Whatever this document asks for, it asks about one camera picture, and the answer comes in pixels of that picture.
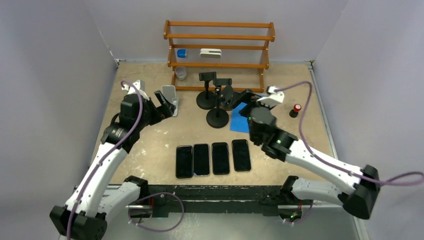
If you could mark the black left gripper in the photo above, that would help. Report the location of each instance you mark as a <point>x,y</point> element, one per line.
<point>160,112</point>

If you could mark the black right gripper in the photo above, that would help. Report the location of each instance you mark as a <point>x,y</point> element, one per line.
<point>251,98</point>

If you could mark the black round-base phone stand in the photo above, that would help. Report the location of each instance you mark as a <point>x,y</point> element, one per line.
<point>206,99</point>

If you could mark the black smartphone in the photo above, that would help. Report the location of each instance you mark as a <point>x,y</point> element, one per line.
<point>184,162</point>

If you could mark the black phone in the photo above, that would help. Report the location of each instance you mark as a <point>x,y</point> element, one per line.
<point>201,159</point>
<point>241,155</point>
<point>220,158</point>

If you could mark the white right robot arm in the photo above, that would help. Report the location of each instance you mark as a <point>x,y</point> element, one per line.
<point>351,187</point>

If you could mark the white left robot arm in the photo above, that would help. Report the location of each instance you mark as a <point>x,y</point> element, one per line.
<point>87,213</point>

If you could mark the white folding phone stand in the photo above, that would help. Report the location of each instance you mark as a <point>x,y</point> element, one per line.
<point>170,93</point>

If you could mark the blue rectangular mat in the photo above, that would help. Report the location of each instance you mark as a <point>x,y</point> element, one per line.
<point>238,122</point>

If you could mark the clear plastic cup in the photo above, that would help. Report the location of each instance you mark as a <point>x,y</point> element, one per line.
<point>180,72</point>

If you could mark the red capped black bottle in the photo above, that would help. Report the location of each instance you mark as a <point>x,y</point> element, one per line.
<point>294,112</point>

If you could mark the blue small box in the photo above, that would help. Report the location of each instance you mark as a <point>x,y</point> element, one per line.
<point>181,53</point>

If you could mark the orange wooden shelf rack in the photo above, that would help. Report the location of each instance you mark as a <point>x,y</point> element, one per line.
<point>206,44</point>

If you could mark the white rectangular device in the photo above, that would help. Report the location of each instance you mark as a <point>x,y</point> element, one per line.
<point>210,53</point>

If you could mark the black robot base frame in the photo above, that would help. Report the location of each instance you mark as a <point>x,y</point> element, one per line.
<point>266,200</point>

